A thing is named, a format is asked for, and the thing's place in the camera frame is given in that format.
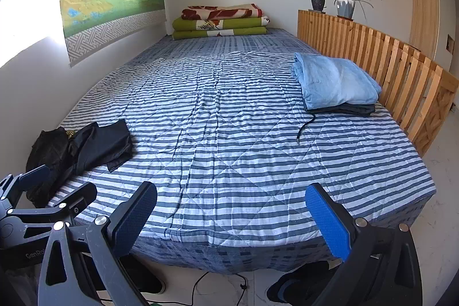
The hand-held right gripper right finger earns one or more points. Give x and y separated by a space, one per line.
328 223

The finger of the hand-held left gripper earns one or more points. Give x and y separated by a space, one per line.
34 175
77 196

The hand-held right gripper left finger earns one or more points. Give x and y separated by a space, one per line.
138 212

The black t-shirt yellow print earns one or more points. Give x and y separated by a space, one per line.
46 159

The plain black garment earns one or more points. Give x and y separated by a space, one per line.
100 144

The person's right black shoe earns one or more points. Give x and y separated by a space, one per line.
290 288

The bed with striped blue quilt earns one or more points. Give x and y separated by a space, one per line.
233 134

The green floral folded quilt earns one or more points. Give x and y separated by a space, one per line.
218 29

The white potted plant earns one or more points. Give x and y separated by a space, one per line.
345 6

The red floral folded blanket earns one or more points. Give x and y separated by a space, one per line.
222 12

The dark ceramic pot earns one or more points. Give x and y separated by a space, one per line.
318 1

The light wooden door panel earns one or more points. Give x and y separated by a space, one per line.
425 8

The wooden slatted bed rail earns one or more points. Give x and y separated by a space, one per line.
394 65

